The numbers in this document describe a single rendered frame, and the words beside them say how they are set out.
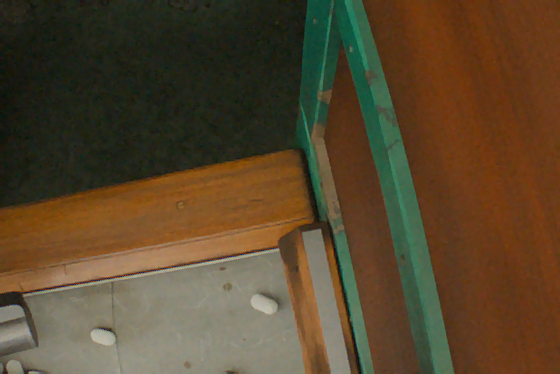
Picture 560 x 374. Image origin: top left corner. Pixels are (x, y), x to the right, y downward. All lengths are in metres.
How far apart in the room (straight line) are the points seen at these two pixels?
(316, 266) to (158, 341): 0.24
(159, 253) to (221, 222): 0.09
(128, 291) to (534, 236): 0.80
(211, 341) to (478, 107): 0.73
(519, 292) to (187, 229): 0.73
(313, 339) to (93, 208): 0.34
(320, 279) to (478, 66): 0.60
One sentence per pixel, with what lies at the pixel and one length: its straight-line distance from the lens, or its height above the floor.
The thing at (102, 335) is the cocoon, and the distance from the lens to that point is 1.07.
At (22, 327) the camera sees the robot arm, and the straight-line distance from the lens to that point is 0.96.
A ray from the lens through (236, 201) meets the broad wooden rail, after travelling 1.07.
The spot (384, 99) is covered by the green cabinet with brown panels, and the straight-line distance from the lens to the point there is 0.57.
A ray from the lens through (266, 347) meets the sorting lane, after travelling 1.06.
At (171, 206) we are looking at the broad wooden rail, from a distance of 1.07.
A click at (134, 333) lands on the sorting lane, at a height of 0.74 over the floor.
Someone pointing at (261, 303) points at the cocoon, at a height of 0.76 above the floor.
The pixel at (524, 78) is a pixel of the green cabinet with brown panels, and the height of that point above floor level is 1.51.
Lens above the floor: 1.80
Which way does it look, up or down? 75 degrees down
